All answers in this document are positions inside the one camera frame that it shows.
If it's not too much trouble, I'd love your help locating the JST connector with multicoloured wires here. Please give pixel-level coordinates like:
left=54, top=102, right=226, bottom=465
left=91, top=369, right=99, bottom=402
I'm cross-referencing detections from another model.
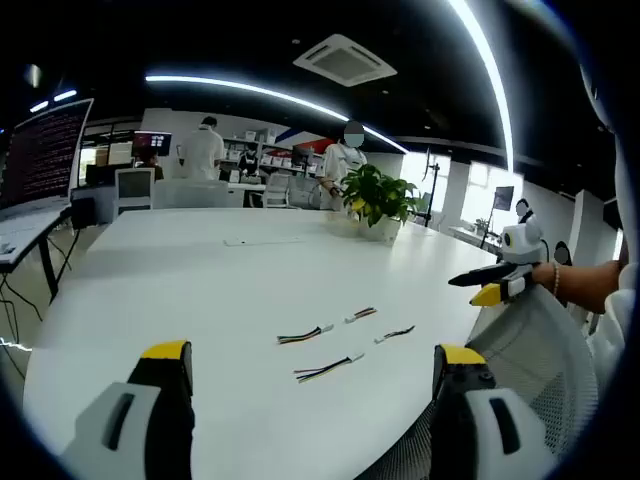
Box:
left=277, top=324, right=335, bottom=346

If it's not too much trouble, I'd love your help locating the white plant pot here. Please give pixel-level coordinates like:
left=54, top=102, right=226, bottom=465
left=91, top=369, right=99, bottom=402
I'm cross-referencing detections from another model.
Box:
left=357, top=214, right=404, bottom=244

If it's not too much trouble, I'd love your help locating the person's right hand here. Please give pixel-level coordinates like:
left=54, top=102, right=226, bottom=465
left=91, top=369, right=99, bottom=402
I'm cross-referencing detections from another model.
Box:
left=530, top=260, right=559, bottom=297

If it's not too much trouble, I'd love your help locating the green potted plant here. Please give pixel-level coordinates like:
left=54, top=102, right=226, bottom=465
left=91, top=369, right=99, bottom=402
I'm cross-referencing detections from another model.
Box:
left=339, top=163, right=426, bottom=229

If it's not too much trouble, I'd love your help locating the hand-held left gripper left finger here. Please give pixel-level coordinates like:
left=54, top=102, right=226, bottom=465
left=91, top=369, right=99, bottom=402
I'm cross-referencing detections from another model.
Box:
left=59, top=339, right=195, bottom=480

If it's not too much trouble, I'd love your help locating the black box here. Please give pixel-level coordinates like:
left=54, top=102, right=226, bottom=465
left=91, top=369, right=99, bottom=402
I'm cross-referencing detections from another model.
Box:
left=69, top=197, right=96, bottom=231

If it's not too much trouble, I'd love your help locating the ceiling light strip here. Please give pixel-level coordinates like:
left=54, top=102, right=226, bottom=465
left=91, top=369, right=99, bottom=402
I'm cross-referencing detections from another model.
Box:
left=144, top=74, right=409, bottom=154
left=447, top=0, right=516, bottom=174

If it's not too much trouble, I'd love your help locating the dark-wired JST connector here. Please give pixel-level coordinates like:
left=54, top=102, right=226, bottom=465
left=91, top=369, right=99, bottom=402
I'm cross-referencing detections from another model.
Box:
left=374, top=325, right=416, bottom=345

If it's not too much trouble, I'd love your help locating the long-wired JST connector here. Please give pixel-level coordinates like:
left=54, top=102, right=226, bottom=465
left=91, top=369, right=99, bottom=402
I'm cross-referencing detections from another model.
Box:
left=293, top=353, right=365, bottom=385

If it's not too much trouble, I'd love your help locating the ceiling air conditioner unit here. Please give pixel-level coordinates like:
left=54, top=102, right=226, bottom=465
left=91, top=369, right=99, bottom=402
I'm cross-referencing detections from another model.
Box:
left=292, top=33, right=399, bottom=89

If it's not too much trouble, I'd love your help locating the white side desk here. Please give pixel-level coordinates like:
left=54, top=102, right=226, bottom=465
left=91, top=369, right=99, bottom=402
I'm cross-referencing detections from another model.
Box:
left=0, top=202, right=75, bottom=306

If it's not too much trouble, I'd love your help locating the person's white shirt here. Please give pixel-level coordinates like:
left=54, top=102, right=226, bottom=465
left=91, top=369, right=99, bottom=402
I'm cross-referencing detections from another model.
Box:
left=577, top=47, right=640, bottom=361

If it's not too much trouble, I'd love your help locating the short-wired JST connector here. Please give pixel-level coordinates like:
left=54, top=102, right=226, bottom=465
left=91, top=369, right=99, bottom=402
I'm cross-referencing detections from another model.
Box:
left=343, top=307, right=379, bottom=325

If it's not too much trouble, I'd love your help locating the small background monitor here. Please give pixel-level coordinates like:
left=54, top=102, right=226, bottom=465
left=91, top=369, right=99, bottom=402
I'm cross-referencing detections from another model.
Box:
left=133, top=130, right=173, bottom=151

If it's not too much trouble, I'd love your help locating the large computer monitor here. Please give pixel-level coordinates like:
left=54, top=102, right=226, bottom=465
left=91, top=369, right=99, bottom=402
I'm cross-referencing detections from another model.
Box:
left=0, top=97, right=95, bottom=211

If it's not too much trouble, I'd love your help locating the mesh office chair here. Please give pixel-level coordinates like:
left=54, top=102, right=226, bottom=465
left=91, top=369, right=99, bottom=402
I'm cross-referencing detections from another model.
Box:
left=359, top=287, right=601, bottom=480

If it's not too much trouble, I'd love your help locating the white flat bar device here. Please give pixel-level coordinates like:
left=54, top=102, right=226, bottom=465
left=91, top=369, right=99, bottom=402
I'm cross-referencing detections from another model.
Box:
left=223, top=236, right=304, bottom=247

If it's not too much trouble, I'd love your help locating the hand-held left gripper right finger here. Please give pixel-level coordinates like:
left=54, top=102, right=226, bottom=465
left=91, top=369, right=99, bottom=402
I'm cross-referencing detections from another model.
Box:
left=430, top=343, right=556, bottom=480

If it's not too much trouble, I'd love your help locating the white background chair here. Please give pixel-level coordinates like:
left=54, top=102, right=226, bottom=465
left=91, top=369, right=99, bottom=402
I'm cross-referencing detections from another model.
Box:
left=114, top=167, right=156, bottom=217
left=262, top=172, right=292, bottom=209

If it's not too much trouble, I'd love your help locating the black monitor stand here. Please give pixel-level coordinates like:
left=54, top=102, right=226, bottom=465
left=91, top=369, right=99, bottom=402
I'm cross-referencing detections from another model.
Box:
left=422, top=147, right=442, bottom=227

